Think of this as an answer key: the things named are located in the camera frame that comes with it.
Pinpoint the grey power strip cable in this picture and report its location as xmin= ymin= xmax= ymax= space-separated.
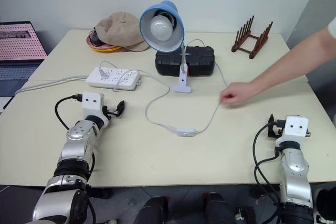
xmin=14 ymin=75 xmax=90 ymax=95

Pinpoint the person's bare hand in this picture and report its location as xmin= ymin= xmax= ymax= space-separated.
xmin=219 ymin=81 xmax=257 ymax=108

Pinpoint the white power strip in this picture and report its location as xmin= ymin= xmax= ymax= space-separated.
xmin=86 ymin=67 xmax=142 ymax=91

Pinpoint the white lamp cord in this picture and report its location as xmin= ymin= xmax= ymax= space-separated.
xmin=98 ymin=38 xmax=229 ymax=137

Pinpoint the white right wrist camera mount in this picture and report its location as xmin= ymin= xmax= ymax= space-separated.
xmin=275 ymin=115 xmax=309 ymax=148

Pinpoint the white inline cord switch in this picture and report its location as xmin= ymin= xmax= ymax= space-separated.
xmin=176 ymin=127 xmax=197 ymax=137

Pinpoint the white light bulb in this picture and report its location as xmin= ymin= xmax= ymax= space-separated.
xmin=150 ymin=15 xmax=175 ymax=42

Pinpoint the brown wooden dish rack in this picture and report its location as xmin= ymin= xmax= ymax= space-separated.
xmin=231 ymin=15 xmax=274 ymax=60

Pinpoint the beige cap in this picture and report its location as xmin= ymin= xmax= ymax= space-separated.
xmin=94 ymin=12 xmax=150 ymax=52

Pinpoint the black plastic case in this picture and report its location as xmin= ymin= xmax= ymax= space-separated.
xmin=154 ymin=46 xmax=216 ymax=77

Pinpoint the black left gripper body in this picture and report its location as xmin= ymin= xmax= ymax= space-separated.
xmin=102 ymin=105 xmax=119 ymax=118

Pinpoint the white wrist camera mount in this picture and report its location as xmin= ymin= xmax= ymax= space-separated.
xmin=81 ymin=91 xmax=109 ymax=126
xmin=275 ymin=115 xmax=309 ymax=148

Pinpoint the small black object in plate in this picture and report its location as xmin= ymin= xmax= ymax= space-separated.
xmin=90 ymin=30 xmax=103 ymax=47

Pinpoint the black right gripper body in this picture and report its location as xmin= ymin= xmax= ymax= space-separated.
xmin=272 ymin=120 xmax=287 ymax=138

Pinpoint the dark rounded shape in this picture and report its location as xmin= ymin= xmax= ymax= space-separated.
xmin=201 ymin=191 xmax=237 ymax=224
xmin=136 ymin=195 xmax=170 ymax=224

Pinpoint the blue gooseneck desk lamp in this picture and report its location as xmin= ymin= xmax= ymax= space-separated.
xmin=139 ymin=0 xmax=193 ymax=94

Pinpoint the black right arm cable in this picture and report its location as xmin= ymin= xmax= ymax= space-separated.
xmin=252 ymin=123 xmax=287 ymax=224

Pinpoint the white and black rounded shape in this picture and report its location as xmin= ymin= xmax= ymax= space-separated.
xmin=313 ymin=186 xmax=336 ymax=224

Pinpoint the white shirt sleeve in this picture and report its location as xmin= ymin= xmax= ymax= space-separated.
xmin=327 ymin=16 xmax=336 ymax=44

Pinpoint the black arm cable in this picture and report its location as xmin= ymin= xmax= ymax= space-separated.
xmin=252 ymin=123 xmax=287 ymax=224
xmin=54 ymin=93 xmax=97 ymax=176

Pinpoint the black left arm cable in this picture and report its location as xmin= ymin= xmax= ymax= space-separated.
xmin=54 ymin=93 xmax=97 ymax=176

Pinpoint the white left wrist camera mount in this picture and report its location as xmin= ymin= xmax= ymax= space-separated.
xmin=81 ymin=91 xmax=109 ymax=126

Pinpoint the laptop with pink screen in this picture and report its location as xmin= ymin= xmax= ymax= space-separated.
xmin=0 ymin=21 xmax=49 ymax=107

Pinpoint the orange pink plate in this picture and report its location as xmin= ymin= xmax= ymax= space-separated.
xmin=86 ymin=31 xmax=123 ymax=53

